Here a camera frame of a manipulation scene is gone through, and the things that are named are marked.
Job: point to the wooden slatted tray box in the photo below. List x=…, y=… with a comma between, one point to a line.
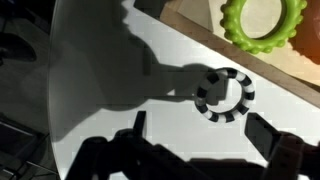
x=171, y=17

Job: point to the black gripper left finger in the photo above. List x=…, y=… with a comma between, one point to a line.
x=139, y=124

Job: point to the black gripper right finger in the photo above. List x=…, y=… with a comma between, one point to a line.
x=261, y=134

